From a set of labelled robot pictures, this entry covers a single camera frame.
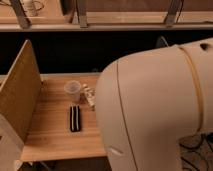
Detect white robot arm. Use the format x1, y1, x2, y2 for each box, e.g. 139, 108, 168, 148
95, 38, 213, 171

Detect clear plastic cup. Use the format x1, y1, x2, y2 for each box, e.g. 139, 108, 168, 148
64, 80, 81, 103

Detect black striped eraser block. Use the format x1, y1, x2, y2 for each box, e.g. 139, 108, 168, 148
70, 106, 81, 132

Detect left wooden side panel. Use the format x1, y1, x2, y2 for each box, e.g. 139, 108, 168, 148
0, 39, 43, 171

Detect wooden shelf rail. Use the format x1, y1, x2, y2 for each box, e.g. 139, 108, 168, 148
0, 11, 213, 32

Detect black cables on floor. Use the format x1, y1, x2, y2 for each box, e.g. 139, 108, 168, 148
179, 133, 213, 171

